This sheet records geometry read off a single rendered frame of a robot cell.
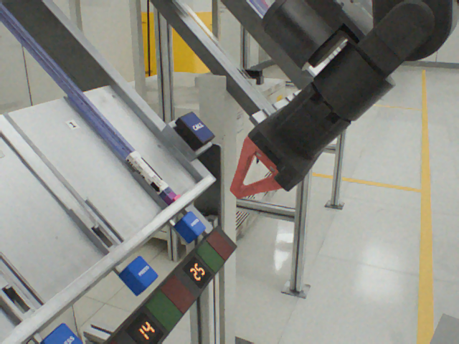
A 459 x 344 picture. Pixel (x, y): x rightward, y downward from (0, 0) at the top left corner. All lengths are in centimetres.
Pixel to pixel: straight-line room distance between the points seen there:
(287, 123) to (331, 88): 5
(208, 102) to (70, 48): 33
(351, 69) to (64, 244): 31
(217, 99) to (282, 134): 47
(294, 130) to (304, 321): 111
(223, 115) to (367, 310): 92
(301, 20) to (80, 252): 30
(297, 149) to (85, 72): 36
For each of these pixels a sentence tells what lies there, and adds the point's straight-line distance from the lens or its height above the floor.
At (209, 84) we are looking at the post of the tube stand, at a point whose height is 80.
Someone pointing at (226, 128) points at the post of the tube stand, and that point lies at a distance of 88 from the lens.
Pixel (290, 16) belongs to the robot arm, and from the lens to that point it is 39.
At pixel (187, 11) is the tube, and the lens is 78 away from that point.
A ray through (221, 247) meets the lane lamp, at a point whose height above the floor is 66.
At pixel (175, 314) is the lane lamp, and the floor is 65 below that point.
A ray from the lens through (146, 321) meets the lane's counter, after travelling 45.
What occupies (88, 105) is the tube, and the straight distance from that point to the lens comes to 55.
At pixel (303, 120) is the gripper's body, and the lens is 39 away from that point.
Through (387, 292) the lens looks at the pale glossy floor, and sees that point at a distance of 165.
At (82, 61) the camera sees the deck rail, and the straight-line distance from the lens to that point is 65.
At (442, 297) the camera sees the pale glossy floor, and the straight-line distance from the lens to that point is 169.
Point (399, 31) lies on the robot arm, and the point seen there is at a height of 94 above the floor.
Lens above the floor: 95
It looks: 22 degrees down
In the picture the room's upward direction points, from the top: straight up
